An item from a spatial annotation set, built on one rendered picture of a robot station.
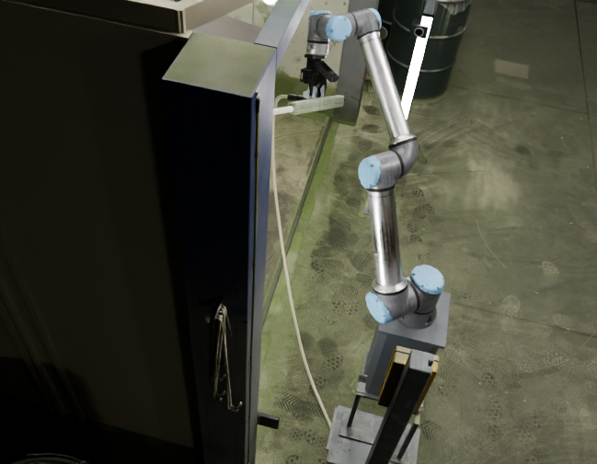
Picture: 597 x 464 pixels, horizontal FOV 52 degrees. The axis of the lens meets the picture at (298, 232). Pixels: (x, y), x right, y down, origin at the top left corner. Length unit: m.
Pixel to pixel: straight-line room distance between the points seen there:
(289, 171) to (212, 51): 3.06
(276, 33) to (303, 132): 3.31
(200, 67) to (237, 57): 0.08
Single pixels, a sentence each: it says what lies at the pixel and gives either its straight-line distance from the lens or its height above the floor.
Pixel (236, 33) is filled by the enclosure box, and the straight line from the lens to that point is 2.58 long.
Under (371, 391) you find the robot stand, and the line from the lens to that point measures 3.34.
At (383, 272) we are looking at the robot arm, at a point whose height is 0.99.
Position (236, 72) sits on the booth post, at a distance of 1.24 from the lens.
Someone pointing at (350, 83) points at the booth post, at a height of 0.38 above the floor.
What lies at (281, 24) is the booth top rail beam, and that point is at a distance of 1.39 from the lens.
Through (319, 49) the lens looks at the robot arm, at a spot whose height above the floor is 1.63.
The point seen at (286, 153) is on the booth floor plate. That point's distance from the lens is 4.45.
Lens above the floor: 2.98
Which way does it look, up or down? 48 degrees down
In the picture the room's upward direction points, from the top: 6 degrees clockwise
